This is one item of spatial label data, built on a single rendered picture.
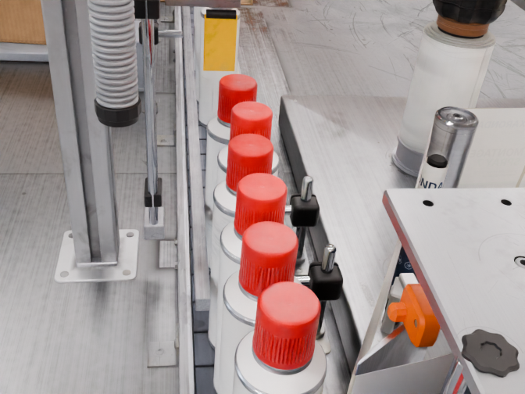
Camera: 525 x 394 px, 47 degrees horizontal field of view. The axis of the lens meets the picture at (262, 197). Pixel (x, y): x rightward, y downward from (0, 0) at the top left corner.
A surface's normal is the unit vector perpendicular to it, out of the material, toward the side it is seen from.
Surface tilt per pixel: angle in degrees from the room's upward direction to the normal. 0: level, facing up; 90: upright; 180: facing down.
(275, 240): 3
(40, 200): 0
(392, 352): 90
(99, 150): 90
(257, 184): 3
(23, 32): 90
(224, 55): 90
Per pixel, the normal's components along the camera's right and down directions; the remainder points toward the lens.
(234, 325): -0.66, 0.40
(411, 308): -0.99, 0.01
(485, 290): 0.07, -0.81
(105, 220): 0.12, 0.58
